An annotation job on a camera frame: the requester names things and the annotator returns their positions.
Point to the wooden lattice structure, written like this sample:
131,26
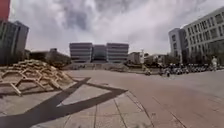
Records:
36,71

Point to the person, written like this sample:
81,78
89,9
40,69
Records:
214,62

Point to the small pale building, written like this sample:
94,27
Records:
135,57

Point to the red building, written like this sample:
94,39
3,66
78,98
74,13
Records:
4,9

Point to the dark grey tower building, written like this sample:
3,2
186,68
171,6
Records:
13,36

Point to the grey paved plaza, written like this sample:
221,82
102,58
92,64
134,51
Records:
173,96

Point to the large pale windowed building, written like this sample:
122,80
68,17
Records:
203,33

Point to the dark bushes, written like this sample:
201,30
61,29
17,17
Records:
55,58

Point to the grey banded building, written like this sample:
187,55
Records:
81,51

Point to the row of parked scooters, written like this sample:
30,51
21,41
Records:
181,70

